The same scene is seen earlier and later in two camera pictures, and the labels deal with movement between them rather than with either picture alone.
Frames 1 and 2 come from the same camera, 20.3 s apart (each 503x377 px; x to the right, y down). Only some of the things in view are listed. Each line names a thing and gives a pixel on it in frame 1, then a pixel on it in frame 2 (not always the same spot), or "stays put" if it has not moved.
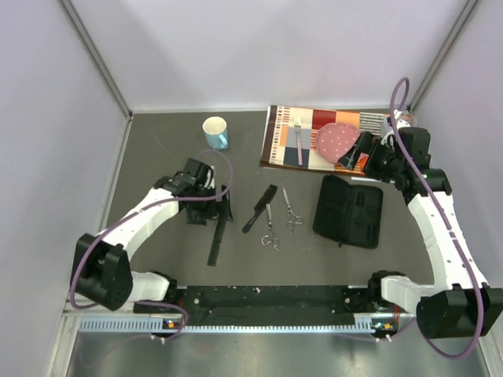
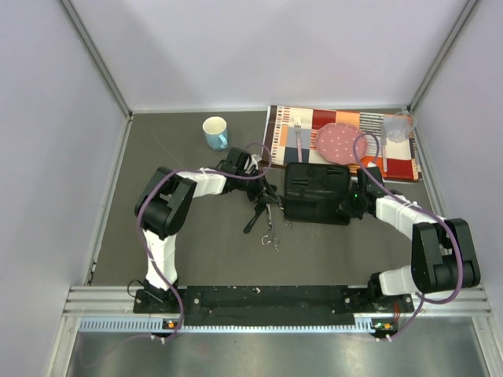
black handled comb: x=260 y=206 stays put
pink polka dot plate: x=333 y=139 stays put
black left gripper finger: x=225 y=212 -> x=273 y=193
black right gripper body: x=382 y=161 -> x=352 y=205
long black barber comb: x=217 y=243 -> x=310 y=193
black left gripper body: x=207 y=206 -> x=254 y=187
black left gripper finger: x=196 y=217 -> x=262 y=201
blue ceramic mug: x=216 y=133 stays put
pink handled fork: x=298 y=126 stays put
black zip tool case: x=349 y=215 -> x=313 y=192
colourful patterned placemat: x=290 y=134 stays put
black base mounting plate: x=267 y=305 stays put
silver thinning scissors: x=268 y=239 stays put
